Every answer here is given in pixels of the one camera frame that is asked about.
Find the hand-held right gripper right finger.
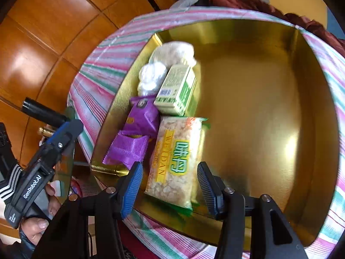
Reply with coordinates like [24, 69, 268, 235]
[197, 162, 309, 259]

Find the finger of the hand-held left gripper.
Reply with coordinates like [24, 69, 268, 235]
[45, 119, 84, 157]

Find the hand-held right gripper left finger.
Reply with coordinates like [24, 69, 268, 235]
[32, 162, 144, 259]

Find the purple snack packet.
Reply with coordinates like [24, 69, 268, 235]
[102, 130, 149, 169]
[122, 96, 160, 138]

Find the clear rice cracker packet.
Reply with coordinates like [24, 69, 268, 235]
[144, 116, 208, 211]

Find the gold tin box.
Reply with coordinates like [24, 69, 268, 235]
[90, 19, 339, 247]

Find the white crinkled packet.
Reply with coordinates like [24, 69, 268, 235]
[137, 62, 168, 97]

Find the green carton box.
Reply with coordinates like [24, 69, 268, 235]
[154, 64, 197, 117]

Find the puffed rice packet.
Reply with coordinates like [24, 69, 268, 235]
[149, 41, 197, 68]

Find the person's left hand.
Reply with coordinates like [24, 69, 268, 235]
[20, 184, 62, 246]

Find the gold metal object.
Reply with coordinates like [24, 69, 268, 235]
[38, 126, 56, 138]

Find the black cylinder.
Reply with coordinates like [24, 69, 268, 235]
[22, 97, 71, 127]

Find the striped bed sheet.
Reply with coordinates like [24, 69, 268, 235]
[66, 5, 345, 259]

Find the wooden wardrobe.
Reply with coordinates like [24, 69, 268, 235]
[0, 0, 178, 168]

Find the maroon blanket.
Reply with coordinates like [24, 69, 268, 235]
[209, 0, 345, 47]

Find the black white striped strap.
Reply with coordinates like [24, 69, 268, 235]
[0, 123, 20, 204]

